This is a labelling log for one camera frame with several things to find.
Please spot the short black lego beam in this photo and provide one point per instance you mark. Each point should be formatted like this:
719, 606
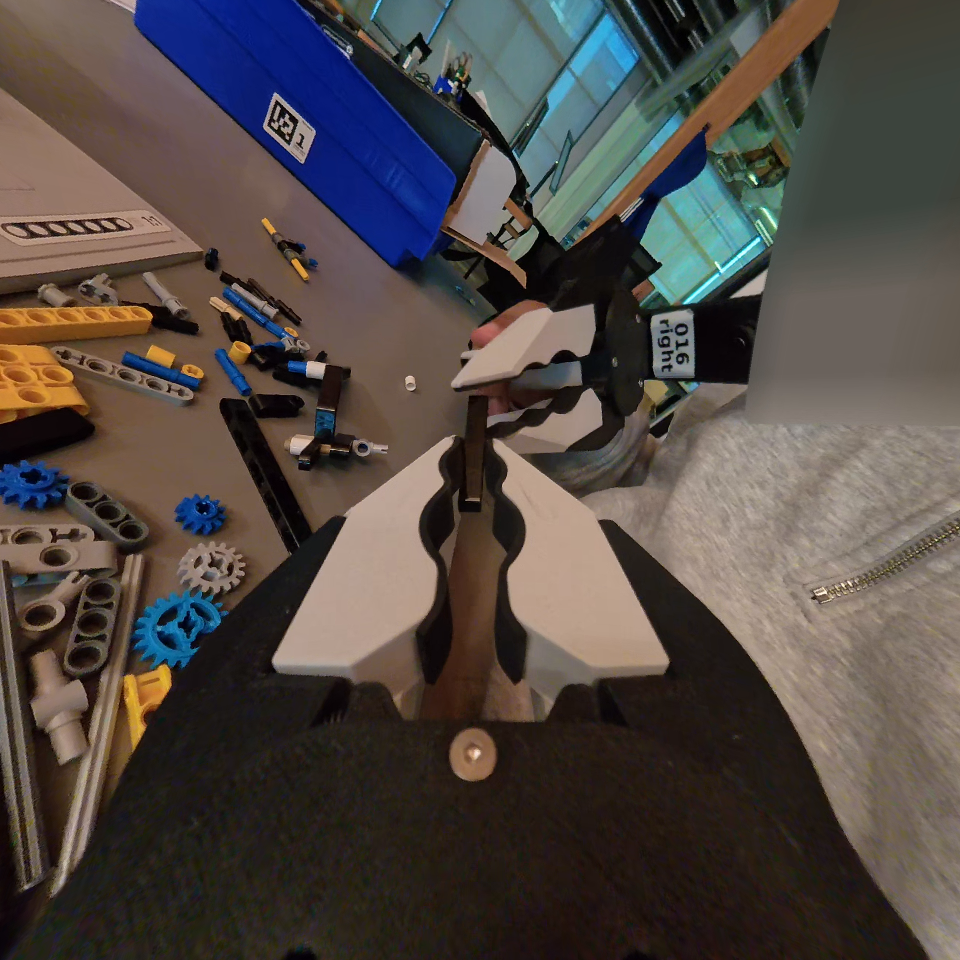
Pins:
472, 450

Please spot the blue plastic bin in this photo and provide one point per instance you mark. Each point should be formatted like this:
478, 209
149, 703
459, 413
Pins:
352, 127

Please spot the pile of lego pieces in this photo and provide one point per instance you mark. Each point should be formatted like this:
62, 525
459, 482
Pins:
97, 480

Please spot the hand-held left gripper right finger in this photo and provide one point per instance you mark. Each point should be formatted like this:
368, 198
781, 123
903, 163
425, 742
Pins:
577, 592

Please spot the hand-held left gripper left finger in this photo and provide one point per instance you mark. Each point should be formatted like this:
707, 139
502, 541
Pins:
360, 592

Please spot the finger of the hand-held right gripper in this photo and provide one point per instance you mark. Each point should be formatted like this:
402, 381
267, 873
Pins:
525, 345
570, 431

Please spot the person's right hand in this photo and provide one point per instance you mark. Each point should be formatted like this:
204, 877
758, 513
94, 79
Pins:
502, 322

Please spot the lego instruction booklet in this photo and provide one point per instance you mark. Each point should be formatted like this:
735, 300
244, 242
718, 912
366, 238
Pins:
67, 187

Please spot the lego assembly with yellow axle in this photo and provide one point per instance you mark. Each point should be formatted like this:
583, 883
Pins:
289, 251

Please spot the grey zip sweater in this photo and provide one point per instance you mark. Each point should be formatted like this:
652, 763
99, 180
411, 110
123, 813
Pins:
825, 637

